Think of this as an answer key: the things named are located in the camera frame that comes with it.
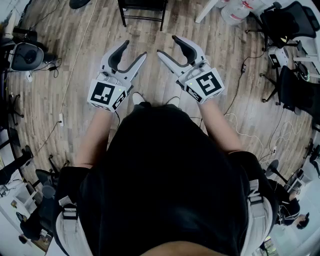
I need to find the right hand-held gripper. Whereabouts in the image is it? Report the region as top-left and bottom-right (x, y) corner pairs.
(156, 34), (225, 105)

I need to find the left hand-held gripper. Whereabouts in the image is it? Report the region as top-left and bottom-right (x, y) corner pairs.
(87, 39), (148, 113)

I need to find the person's left forearm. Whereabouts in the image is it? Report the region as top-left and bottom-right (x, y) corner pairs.
(74, 106), (118, 169)

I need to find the person's right forearm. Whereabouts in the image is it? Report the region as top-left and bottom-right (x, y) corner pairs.
(197, 98), (245, 155)

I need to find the black office chair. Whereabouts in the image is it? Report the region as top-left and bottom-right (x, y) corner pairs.
(246, 1), (320, 50)
(259, 65), (320, 118)
(34, 154), (72, 200)

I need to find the person's left white shoe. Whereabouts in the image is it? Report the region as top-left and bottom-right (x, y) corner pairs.
(131, 91), (146, 106)

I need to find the person's white shoe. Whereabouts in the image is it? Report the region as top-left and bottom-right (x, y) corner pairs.
(164, 96), (181, 109)
(131, 91), (146, 106)

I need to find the person's right white shoe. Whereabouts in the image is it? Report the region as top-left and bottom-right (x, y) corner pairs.
(164, 96), (181, 109)

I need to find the clear water jug red label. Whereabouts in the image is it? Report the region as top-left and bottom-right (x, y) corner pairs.
(221, 0), (253, 26)

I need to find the large black standing fan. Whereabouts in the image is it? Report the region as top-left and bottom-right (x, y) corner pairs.
(69, 0), (92, 10)

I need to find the person's black shirt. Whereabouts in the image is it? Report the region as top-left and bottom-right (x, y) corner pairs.
(52, 101), (279, 256)

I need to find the black round floor stand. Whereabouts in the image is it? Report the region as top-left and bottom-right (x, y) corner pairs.
(265, 159), (288, 184)

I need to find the long white cable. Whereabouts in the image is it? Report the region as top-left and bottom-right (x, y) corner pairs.
(59, 0), (99, 115)

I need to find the black power cable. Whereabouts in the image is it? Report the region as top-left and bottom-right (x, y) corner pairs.
(223, 51), (266, 116)

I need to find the thin white cable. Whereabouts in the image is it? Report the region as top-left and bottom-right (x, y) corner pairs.
(224, 113), (305, 163)

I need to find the grey harness strap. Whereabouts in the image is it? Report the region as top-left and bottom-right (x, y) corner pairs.
(239, 178), (275, 256)
(54, 194), (95, 256)

